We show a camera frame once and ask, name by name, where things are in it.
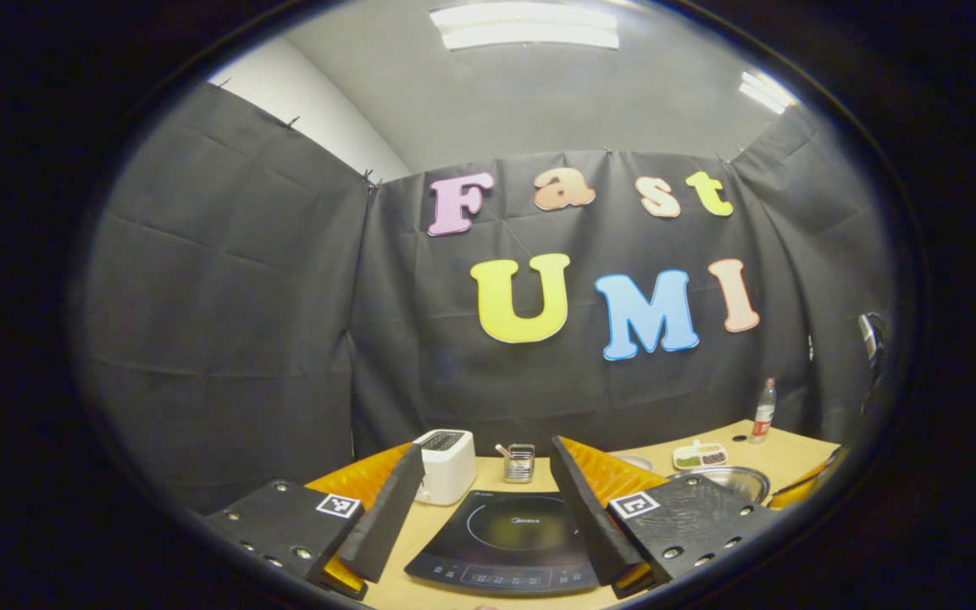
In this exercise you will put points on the long ceiling light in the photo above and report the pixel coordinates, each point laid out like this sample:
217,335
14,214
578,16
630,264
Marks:
526,25
766,91

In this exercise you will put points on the black induction cooktop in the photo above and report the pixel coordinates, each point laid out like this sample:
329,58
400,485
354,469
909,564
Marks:
505,542

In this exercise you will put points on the clear plastic water bottle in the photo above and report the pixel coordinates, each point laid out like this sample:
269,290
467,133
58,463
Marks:
762,415

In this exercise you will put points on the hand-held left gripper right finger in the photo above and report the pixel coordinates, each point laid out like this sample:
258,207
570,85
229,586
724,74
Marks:
585,517

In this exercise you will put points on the white divided dish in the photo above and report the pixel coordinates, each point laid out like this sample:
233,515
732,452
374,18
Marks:
700,457

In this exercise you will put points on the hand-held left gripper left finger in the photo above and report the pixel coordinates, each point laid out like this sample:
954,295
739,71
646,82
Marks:
390,517

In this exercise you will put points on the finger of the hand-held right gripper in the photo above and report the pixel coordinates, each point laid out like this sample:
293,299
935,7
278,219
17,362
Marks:
801,490

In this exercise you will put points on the black backdrop cloth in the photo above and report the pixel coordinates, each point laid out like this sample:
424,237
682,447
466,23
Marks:
234,339

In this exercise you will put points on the white toaster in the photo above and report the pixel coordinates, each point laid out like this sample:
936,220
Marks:
446,466

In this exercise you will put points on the stainless steel pot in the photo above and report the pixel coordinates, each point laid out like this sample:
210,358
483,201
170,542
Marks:
738,483

